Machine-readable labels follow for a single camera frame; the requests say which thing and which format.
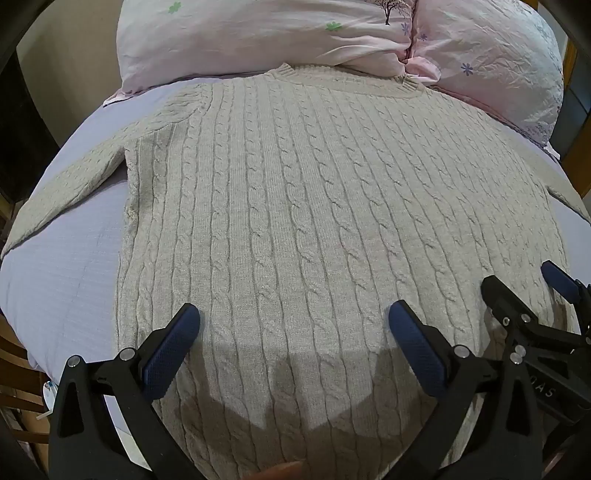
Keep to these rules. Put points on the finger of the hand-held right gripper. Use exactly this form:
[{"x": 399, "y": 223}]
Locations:
[
  {"x": 559, "y": 278},
  {"x": 505, "y": 295}
]

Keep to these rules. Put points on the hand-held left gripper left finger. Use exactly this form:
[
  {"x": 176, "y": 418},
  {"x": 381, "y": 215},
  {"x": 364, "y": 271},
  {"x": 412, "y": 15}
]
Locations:
[{"x": 170, "y": 344}]

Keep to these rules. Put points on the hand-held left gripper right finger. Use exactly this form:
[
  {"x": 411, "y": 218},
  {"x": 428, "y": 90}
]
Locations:
[{"x": 418, "y": 346}]

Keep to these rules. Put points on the lavender bed sheet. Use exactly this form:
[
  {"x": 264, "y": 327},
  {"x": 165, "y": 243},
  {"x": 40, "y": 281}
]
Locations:
[{"x": 60, "y": 286}]

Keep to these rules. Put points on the wooden chair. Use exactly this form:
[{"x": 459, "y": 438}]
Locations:
[{"x": 18, "y": 369}]

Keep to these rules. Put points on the wooden headboard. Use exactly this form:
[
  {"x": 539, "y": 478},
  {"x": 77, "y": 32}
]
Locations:
[{"x": 572, "y": 110}]

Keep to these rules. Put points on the pink floral pillow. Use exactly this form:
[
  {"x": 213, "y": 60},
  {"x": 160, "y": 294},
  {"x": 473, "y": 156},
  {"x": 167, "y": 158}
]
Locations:
[
  {"x": 240, "y": 37},
  {"x": 498, "y": 55}
]

